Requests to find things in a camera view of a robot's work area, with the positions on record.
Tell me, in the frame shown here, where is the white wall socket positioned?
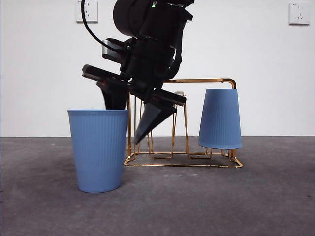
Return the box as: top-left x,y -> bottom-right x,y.
288,2 -> 310,26
75,0 -> 98,24

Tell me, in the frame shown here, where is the black cable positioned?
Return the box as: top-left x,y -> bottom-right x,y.
81,0 -> 128,54

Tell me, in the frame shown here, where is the blue ribbed plastic cup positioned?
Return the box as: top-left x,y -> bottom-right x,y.
67,109 -> 130,194
198,88 -> 243,150

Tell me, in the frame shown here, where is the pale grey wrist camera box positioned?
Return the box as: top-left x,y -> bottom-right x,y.
102,38 -> 125,61

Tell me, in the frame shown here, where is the gold wire cup rack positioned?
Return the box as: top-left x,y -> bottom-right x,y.
124,78 -> 244,169

